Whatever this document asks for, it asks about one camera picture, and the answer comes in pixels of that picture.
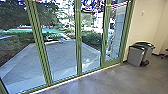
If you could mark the grey stone block pillar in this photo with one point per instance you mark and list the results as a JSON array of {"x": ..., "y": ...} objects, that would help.
[{"x": 117, "y": 30}]

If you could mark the trimmed green hedge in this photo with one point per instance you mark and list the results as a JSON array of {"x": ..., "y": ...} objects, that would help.
[{"x": 91, "y": 38}]

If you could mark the black table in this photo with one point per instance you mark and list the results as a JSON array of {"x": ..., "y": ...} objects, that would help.
[{"x": 165, "y": 52}]

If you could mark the light grey trash bin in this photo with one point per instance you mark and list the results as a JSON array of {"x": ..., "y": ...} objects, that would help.
[{"x": 135, "y": 56}]

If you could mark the small white wall device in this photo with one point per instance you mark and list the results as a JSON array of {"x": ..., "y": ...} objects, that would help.
[{"x": 143, "y": 13}]

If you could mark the low green ground shrubs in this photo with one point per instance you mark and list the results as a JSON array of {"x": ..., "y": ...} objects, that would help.
[{"x": 15, "y": 46}]

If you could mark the dark trash bin blue trim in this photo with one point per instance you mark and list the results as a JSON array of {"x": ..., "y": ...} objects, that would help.
[{"x": 150, "y": 50}]

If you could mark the grey outdoor bench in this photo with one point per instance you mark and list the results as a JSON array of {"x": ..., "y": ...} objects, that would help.
[{"x": 53, "y": 38}]

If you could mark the green framed glass door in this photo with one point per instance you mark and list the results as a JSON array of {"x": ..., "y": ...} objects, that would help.
[{"x": 78, "y": 40}]

